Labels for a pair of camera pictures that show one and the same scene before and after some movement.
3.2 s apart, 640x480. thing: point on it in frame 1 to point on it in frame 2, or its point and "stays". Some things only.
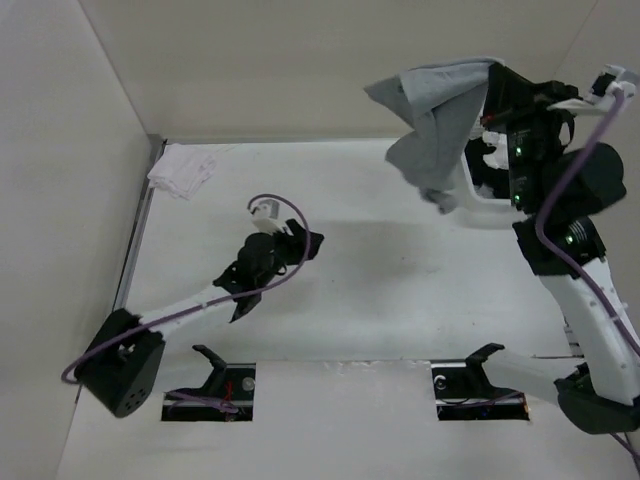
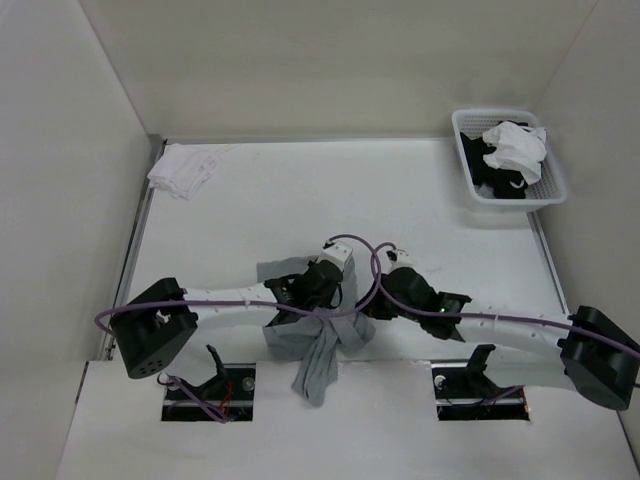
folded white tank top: (181, 169) stays
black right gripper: (510, 97) to (381, 313)
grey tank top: (442, 101) to (318, 342)
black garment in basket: (483, 174) stays
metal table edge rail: (144, 201) stays
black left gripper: (302, 244) to (326, 301)
